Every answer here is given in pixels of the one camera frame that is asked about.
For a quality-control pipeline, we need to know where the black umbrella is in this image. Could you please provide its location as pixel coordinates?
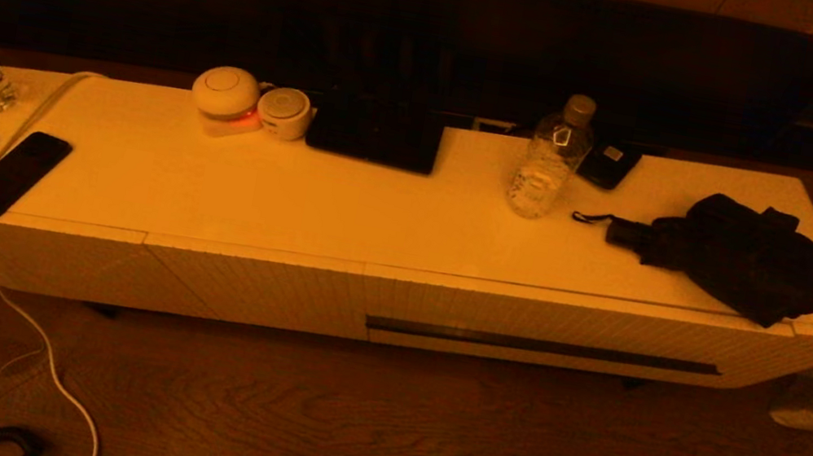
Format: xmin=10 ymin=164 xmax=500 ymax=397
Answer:
xmin=559 ymin=170 xmax=813 ymax=336

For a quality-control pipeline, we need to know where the black smartphone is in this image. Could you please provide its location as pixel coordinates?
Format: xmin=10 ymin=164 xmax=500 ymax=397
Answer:
xmin=0 ymin=125 xmax=75 ymax=232

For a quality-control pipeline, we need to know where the clear plastic water bottle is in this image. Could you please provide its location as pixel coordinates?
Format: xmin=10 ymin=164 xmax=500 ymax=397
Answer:
xmin=504 ymin=85 xmax=602 ymax=228

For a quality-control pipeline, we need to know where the thick white cable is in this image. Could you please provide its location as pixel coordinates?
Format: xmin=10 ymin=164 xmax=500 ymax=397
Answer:
xmin=0 ymin=56 xmax=161 ymax=456

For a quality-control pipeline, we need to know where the black router box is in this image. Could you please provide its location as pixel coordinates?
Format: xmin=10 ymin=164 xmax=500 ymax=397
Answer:
xmin=301 ymin=85 xmax=449 ymax=178

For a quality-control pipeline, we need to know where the large round white device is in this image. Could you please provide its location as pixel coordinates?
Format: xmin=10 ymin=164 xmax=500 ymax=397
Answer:
xmin=185 ymin=61 xmax=270 ymax=145

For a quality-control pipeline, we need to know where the white low cabinet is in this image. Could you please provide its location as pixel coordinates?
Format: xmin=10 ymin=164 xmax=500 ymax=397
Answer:
xmin=0 ymin=43 xmax=813 ymax=425

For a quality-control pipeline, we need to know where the small black labelled device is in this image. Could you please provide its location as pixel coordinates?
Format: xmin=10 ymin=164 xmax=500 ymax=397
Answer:
xmin=575 ymin=135 xmax=646 ymax=195

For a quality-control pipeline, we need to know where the white cabinet drawer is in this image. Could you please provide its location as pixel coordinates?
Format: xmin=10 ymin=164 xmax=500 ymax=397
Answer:
xmin=353 ymin=252 xmax=798 ymax=411

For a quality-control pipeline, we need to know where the small round white speaker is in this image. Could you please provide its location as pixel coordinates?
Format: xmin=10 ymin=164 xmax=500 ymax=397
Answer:
xmin=253 ymin=83 xmax=317 ymax=145

